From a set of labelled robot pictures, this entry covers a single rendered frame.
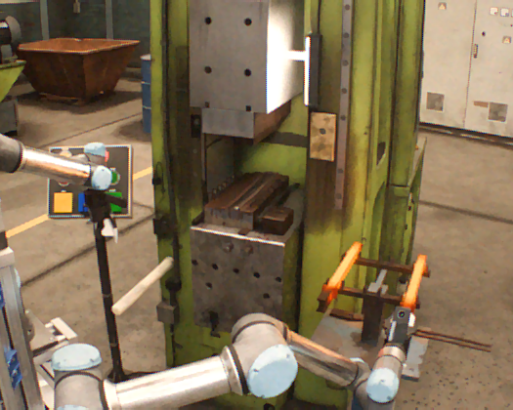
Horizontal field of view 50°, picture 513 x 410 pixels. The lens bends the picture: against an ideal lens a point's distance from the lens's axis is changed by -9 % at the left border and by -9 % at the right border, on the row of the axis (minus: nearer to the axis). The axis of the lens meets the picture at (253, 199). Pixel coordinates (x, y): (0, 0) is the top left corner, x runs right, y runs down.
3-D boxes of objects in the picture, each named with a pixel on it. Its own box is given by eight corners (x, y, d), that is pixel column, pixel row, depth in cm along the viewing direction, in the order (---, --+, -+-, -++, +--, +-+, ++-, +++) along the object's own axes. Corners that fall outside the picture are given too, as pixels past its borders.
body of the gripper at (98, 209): (84, 219, 204) (80, 186, 199) (104, 212, 209) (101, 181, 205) (94, 225, 199) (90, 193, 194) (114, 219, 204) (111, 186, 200)
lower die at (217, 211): (252, 230, 220) (252, 210, 217) (203, 222, 227) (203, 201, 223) (288, 192, 256) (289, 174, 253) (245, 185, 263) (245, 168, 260)
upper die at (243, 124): (253, 139, 207) (253, 112, 203) (201, 133, 213) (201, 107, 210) (290, 112, 243) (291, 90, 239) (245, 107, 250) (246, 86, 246)
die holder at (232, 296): (279, 345, 227) (284, 244, 210) (193, 324, 239) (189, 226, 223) (320, 279, 275) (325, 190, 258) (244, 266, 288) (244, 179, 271)
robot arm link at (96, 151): (77, 145, 193) (97, 140, 199) (80, 176, 197) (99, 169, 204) (90, 149, 189) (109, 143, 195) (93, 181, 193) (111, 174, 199)
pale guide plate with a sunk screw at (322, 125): (332, 161, 211) (334, 115, 205) (309, 157, 214) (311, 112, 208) (334, 159, 213) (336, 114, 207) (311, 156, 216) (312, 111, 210)
